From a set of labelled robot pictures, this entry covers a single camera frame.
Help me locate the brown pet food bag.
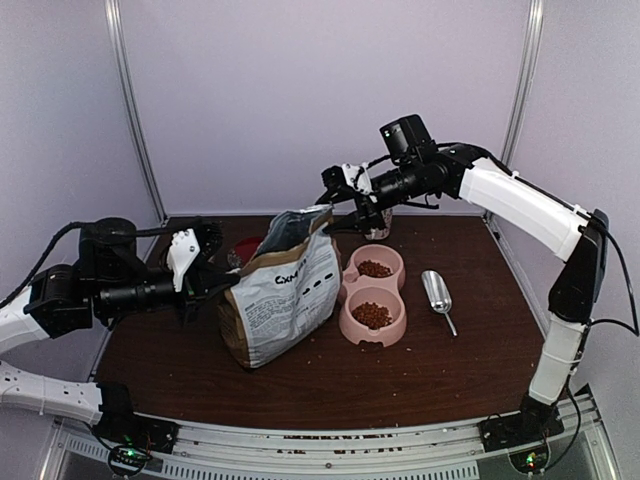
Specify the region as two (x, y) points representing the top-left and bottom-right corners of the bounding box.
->
(218, 205), (342, 369)

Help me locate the pink double pet bowl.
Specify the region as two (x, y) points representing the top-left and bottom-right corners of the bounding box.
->
(338, 244), (407, 347)

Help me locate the metal food scoop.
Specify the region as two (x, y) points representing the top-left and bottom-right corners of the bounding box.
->
(421, 270), (458, 337)

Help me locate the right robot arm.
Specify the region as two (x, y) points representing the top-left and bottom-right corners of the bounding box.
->
(318, 114), (609, 442)

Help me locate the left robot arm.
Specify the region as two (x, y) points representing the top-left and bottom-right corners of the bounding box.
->
(1, 217), (239, 444)

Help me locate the brown kibble pet food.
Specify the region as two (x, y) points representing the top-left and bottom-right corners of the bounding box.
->
(351, 302), (393, 330)

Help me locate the floral mug yellow inside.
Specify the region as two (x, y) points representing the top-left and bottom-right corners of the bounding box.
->
(363, 209), (395, 242)

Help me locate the small patterned cup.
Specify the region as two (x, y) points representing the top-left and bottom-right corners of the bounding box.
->
(227, 236), (263, 269)

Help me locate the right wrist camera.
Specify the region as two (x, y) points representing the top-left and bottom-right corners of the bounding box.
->
(321, 162), (373, 199)

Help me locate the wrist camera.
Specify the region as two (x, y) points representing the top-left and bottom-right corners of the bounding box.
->
(321, 162), (373, 199)
(166, 220), (223, 293)

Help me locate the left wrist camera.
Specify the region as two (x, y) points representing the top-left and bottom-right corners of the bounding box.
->
(166, 220), (223, 293)

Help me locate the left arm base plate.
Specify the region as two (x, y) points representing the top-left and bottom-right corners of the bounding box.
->
(92, 415), (179, 454)

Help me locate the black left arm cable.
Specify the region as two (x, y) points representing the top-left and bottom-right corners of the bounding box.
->
(0, 219), (206, 309)

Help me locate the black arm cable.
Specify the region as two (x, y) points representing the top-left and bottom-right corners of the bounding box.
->
(0, 219), (206, 309)
(542, 234), (640, 469)

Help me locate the right aluminium wall post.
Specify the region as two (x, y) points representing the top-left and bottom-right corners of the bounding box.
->
(501, 0), (545, 166)

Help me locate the aluminium wall post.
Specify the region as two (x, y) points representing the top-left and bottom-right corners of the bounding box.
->
(104, 0), (167, 223)
(501, 0), (545, 166)

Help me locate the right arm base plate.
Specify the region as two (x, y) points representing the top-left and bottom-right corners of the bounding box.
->
(478, 412), (565, 452)

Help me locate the left aluminium wall post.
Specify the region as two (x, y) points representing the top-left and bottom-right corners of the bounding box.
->
(104, 0), (167, 223)

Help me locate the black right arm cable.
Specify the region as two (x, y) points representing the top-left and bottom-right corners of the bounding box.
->
(542, 234), (640, 469)

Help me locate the aluminium front rail frame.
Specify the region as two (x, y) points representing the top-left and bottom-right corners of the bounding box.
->
(47, 392), (614, 480)

